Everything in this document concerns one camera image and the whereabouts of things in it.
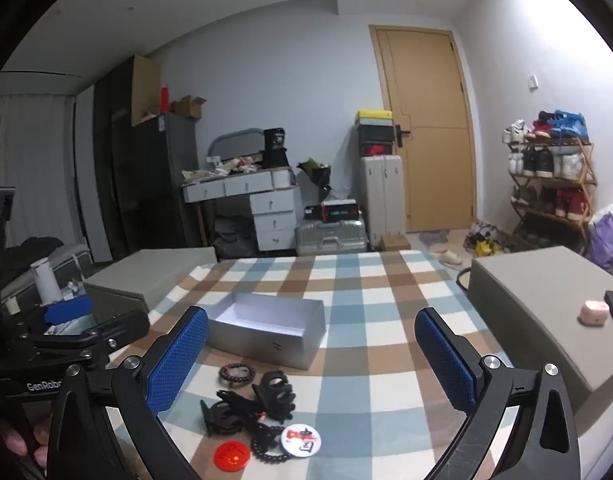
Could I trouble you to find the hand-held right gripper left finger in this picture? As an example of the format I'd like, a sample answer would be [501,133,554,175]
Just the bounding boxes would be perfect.
[46,305,210,480]

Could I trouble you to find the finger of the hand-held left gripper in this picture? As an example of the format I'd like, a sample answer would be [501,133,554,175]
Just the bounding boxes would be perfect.
[43,296,95,327]
[21,310,150,361]

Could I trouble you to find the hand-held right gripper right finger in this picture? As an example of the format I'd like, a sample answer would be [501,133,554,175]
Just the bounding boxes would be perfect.
[415,307,587,480]

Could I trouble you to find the dark beaded bracelet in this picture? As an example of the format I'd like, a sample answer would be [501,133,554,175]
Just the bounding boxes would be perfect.
[218,362,257,387]

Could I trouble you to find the black hair claw clip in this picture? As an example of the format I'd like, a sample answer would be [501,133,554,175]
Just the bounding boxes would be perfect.
[251,369,297,423]
[200,389,260,435]

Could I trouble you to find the silver cardboard box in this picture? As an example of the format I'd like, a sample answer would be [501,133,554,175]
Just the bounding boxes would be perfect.
[205,292,327,371]

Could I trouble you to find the red round badge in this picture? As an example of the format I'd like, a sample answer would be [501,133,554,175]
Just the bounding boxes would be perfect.
[214,441,251,473]

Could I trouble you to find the black spiral hair tie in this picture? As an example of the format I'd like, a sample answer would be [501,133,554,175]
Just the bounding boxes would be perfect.
[247,422,288,466]

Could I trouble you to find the white round badge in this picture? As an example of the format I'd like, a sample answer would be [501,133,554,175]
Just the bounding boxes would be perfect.
[280,424,322,456]

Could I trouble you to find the person's left hand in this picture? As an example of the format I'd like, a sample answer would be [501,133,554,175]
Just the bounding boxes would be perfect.
[0,416,53,470]

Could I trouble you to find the dark glass side table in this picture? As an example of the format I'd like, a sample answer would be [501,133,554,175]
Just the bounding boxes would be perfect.
[81,282,150,333]

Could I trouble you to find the white bottle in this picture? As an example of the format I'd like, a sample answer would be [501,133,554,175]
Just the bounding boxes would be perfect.
[30,259,62,306]

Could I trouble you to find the grey cushion block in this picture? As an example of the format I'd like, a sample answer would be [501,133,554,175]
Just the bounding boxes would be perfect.
[469,245,613,411]
[81,247,218,313]

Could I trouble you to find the black clothing pile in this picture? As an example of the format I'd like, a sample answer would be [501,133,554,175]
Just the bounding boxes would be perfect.
[6,236,66,267]

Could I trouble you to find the pile of loose shoes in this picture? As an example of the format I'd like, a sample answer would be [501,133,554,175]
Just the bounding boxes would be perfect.
[463,220,513,257]

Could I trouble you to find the grey bag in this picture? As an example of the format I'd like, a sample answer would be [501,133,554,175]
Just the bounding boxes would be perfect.
[214,215,257,261]

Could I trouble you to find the dark refrigerator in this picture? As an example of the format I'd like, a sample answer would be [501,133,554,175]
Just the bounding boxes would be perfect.
[111,112,200,261]

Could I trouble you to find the white curtain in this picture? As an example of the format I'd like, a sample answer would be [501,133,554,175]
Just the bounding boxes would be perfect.
[0,94,77,261]

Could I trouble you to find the pink earbud case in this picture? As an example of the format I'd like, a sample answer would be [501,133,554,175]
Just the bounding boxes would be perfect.
[577,300,610,328]

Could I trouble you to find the dark wardrobe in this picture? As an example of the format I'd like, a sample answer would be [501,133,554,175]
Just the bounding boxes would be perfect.
[92,55,137,261]

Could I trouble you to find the silver suitcase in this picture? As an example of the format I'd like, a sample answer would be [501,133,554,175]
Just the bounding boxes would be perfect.
[295,217,369,256]

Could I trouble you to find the white suitcase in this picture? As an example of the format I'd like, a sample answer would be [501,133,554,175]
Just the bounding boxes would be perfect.
[360,155,407,251]

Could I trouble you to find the black box with red edge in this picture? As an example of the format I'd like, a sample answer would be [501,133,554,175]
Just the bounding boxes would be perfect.
[320,199,359,222]

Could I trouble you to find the white desk with drawers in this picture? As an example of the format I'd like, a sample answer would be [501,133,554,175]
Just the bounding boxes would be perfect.
[182,167,302,253]

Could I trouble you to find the desk clutter pile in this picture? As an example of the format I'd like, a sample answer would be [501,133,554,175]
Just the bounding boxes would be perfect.
[184,155,264,182]

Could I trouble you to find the purple bag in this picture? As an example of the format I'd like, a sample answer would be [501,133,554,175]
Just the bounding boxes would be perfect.
[587,204,613,273]

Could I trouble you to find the wooden shoe rack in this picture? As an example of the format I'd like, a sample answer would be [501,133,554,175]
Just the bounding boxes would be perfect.
[506,137,598,256]

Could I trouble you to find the black and red shoe box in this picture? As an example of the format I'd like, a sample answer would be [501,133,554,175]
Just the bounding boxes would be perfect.
[359,141,394,158]

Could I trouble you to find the grey chair back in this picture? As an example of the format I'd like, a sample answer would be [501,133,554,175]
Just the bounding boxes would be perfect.
[208,128,265,161]

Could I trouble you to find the black wrapped bouquet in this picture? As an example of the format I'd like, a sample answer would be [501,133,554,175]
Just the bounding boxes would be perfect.
[297,158,333,202]

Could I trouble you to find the open cardboard boxes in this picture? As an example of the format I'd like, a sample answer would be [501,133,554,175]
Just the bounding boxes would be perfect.
[170,95,207,121]

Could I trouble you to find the black bucket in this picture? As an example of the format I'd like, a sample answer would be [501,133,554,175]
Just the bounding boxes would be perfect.
[263,128,290,167]

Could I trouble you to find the flat cardboard sheet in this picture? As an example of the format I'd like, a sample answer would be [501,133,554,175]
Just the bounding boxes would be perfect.
[131,55,161,127]

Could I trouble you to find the wooden door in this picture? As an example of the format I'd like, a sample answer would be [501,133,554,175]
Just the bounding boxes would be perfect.
[369,25,479,235]

